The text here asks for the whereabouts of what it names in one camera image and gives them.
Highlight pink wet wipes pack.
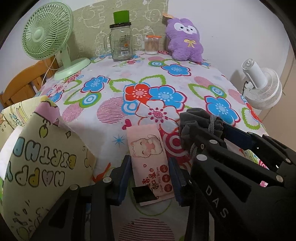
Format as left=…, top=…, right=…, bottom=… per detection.
left=126, top=125, right=175, bottom=206

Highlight beige door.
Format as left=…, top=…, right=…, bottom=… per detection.
left=259, top=47, right=296, bottom=150

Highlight white standing fan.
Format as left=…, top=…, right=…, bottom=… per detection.
left=242, top=58, right=282, bottom=110

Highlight yellow fabric storage box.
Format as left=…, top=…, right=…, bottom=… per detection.
left=2, top=96, right=96, bottom=240

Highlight purple plush bunny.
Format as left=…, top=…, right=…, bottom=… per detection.
left=166, top=18, right=204, bottom=63

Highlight floral tablecloth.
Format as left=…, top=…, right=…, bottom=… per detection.
left=28, top=51, right=267, bottom=240

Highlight cotton swab jar orange lid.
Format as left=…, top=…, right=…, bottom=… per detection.
left=144, top=35, right=162, bottom=55

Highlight glass jar green lid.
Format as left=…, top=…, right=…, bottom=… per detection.
left=104, top=10, right=133, bottom=61

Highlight wooden bed headboard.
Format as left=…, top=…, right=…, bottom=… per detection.
left=1, top=56, right=59, bottom=108

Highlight green patterned board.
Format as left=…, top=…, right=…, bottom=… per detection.
left=67, top=1, right=169, bottom=60

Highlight green desk fan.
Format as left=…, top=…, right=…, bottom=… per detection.
left=22, top=2, right=90, bottom=80

